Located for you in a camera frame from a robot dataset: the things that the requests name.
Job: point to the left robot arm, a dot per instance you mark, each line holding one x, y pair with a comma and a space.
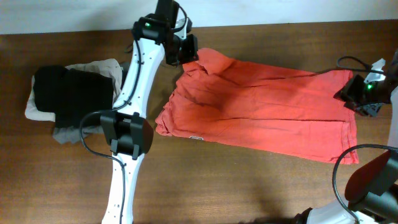
158, 37

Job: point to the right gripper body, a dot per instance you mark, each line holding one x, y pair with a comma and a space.
364, 98

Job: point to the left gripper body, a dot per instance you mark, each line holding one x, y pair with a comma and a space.
183, 50

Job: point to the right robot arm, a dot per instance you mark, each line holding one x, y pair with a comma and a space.
371, 192

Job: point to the red printed t-shirt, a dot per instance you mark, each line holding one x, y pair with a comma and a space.
275, 109

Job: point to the grey folded garment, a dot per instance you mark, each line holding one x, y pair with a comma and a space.
71, 134

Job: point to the beige folded garment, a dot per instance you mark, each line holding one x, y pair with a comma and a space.
108, 68

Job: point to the black folded garment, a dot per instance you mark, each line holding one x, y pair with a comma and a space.
71, 94

